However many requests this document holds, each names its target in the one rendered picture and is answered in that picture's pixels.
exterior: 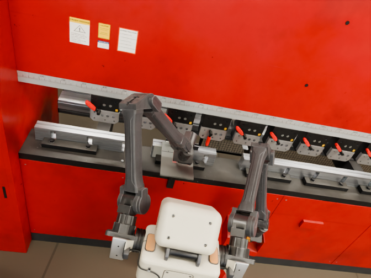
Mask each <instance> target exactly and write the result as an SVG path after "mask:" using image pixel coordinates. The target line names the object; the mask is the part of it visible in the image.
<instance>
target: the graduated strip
mask: <svg viewBox="0 0 371 278"><path fill-rule="evenodd" d="M17 74H18V76H19V77H25V78H31V79H37V80H41V81H47V82H53V83H59V84H65V85H71V86H75V87H81V88H87V89H93V90H99V91H103V92H109V93H115V94H121V95H127V96H130V95H131V94H133V93H139V92H133V91H129V90H123V89H118V88H112V87H106V86H102V85H96V84H90V83H84V82H78V81H72V80H68V79H62V78H56V77H50V76H45V75H40V74H35V73H29V72H23V71H17ZM156 96H157V95H156ZM157 97H158V98H159V100H160V101H161V102H165V103H171V104H177V105H183V106H189V107H193V108H200V109H205V110H211V111H217V112H221V113H227V114H234V115H239V116H245V117H251V118H255V119H261V120H268V121H274V122H279V123H284V124H290V125H295V126H302V127H308V128H311V129H318V130H324V131H329V132H336V133H342V134H345V135H352V136H358V137H364V138H370V139H371V134H368V133H362V132H357V131H351V130H345V129H339V128H335V127H329V126H323V125H317V124H311V123H307V122H301V121H295V120H289V119H284V118H279V117H274V116H268V115H262V114H256V113H250V112H246V111H240V110H234V109H228V108H222V107H218V106H212V105H206V104H201V103H195V102H191V101H185V100H179V99H173V98H167V97H161V96H157Z"/></svg>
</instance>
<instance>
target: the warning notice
mask: <svg viewBox="0 0 371 278"><path fill-rule="evenodd" d="M89 27H90V21H89V20H84V19H78V18H74V17H70V42H75V43H78V44H84V45H89Z"/></svg>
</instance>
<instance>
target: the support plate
mask: <svg viewBox="0 0 371 278"><path fill-rule="evenodd" d="M164 151H166V152H164ZM168 151H169V152H168ZM171 152H174V150H173V149H172V148H171V145H170V143H169V142H163V141H162V149H161V168H160V176H164V177H172V178H180V179H188V180H194V174H193V163H192V164H191V165H186V164H180V163H178V162H176V163H173V162H172V161H173V153H171Z"/></svg>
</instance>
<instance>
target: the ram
mask: <svg viewBox="0 0 371 278"><path fill-rule="evenodd" d="M8 6H9V15H10V23H11V28H12V37H13V45H14V53H15V62H16V67H17V71H23V72H29V73H35V74H40V75H45V76H50V77H56V78H62V79H68V80H72V81H78V82H84V83H90V84H96V85H102V86H106V87H112V88H118V89H123V90H129V91H133V92H139V93H153V94H154V95H157V96H161V97H167V98H173V99H179V100H185V101H191V102H195V103H201V104H206V105H212V106H218V107H222V108H228V109H234V110H240V111H246V112H250V113H256V114H262V115H268V116H274V117H279V118H284V119H289V120H295V121H301V122H307V123H311V124H317V125H323V126H329V127H335V128H339V129H345V130H351V131H357V132H362V133H368V134H371V0H8ZM70 17H74V18H78V19H84V20H89V21H90V27H89V45H84V44H78V43H75V42H70ZM99 23H103V24H108V25H110V37H109V40H108V39H103V38H99V37H98V27H99ZM119 27H121V28H126V29H131V30H136V31H139V33H138V37H137V45H136V54H130V53H127V52H121V51H117V46H118V35H119ZM98 40H100V41H105V42H109V49H104V48H100V47H98ZM18 81H19V82H25V83H31V84H37V85H43V86H47V87H54V88H60V89H65V90H72V91H76V92H82V93H88V94H94V95H100V96H104V97H110V98H117V99H122V100H124V99H125V98H127V97H128V96H127V95H121V94H115V93H109V92H103V91H99V90H93V89H87V88H81V87H75V86H71V85H65V84H59V83H53V82H47V81H41V80H37V79H31V78H25V77H19V76H18ZM161 103H162V106H163V107H167V108H174V109H179V110H185V111H192V112H196V113H202V114H208V115H214V116H220V117H226V118H230V119H236V120H242V121H249V122H255V123H259V124H265V125H271V126H277V127H283V128H287V129H293V130H299V131H305V132H312V133H318V134H322V135H328V136H334V137H340V138H346V139H350V140H356V141H362V142H369V143H371V139H370V138H364V137H358V136H352V135H345V134H342V133H336V132H329V131H324V130H318V129H311V128H308V127H302V126H295V125H290V124H284V123H279V122H274V121H268V120H261V119H255V118H251V117H245V116H239V115H234V114H227V113H221V112H217V111H211V110H205V109H200V108H193V107H189V106H183V105H177V104H171V103H165V102H161Z"/></svg>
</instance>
